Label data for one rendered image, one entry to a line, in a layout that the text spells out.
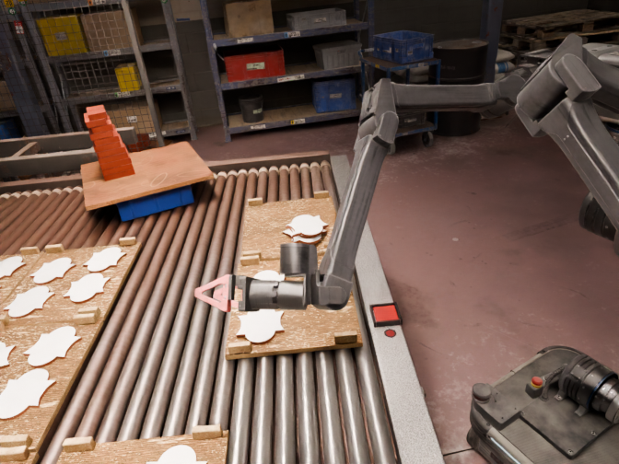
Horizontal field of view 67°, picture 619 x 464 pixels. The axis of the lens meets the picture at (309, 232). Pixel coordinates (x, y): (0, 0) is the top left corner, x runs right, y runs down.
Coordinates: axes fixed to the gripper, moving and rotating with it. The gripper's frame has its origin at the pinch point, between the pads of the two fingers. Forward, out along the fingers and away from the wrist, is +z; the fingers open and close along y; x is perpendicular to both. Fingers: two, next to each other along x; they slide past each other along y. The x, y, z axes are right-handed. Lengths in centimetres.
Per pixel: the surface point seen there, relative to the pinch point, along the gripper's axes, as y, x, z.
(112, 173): -83, -52, 79
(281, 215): -81, -32, 5
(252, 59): -367, -267, 112
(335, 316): -38.9, 4.4, -20.8
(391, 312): -42, 3, -36
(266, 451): -10.1, 31.6, -10.2
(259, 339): -29.8, 10.6, -2.2
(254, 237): -70, -22, 12
